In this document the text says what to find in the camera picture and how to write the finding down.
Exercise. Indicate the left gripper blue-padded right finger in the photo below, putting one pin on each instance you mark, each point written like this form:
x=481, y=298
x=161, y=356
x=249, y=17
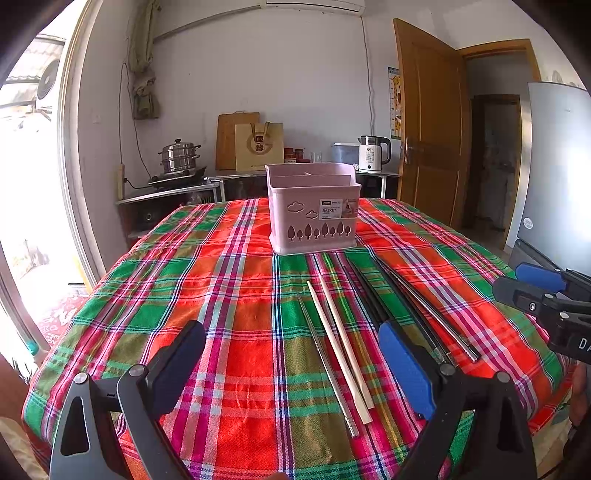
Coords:
x=499, y=444

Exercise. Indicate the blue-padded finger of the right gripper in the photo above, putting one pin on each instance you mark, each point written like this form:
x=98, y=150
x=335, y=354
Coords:
x=570, y=283

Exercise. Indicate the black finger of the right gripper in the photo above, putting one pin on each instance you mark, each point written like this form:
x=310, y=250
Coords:
x=555, y=314

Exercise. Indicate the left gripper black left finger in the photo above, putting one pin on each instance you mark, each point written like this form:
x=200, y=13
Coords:
x=86, y=445

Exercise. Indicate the black chopstick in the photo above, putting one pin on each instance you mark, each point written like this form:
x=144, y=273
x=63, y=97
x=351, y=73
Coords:
x=375, y=308
x=415, y=313

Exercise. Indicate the metal kitchen shelf table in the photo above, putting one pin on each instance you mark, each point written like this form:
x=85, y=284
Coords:
x=145, y=207

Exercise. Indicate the silver refrigerator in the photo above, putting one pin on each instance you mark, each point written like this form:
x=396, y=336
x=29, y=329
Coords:
x=554, y=230

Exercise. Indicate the steel tipped dark chopstick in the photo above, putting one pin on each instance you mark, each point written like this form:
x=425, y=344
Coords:
x=448, y=326

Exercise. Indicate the dark grey chopstick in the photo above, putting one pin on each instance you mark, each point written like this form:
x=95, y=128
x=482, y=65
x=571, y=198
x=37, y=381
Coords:
x=406, y=299

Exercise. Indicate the light wooden chopstick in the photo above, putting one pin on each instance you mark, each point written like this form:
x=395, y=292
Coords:
x=357, y=372
x=358, y=398

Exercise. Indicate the white electric kettle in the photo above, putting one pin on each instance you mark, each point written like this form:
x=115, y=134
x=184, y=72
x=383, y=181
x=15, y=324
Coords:
x=374, y=153

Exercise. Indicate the brown wooden door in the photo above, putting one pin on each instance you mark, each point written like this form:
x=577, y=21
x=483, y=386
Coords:
x=436, y=130

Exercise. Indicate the plaid red green tablecloth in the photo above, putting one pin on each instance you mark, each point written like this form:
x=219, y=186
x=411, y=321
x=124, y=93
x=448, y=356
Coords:
x=259, y=401

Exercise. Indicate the clear plastic storage box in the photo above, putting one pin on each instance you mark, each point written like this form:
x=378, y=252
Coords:
x=345, y=152

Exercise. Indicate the pink plastic utensil basket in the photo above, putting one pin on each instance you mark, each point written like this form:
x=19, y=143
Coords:
x=313, y=207

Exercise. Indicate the red jars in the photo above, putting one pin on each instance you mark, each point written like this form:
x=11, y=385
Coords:
x=295, y=155

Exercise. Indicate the black induction cooker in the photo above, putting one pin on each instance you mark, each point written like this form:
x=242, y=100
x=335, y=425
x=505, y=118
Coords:
x=178, y=179

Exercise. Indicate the stainless steel steamer pot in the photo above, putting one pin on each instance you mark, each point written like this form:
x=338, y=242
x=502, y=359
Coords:
x=179, y=156

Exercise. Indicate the tan paper gift bag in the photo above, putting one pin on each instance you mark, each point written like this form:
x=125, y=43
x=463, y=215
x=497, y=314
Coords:
x=258, y=144

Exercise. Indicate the wooden cutting board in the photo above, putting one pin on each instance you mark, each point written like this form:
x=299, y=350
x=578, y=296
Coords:
x=225, y=137

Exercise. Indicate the white air conditioner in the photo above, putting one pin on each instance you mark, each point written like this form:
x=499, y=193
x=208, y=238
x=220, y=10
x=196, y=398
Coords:
x=355, y=8

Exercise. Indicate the wall poster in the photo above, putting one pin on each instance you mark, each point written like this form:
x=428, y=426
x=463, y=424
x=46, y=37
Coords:
x=395, y=85

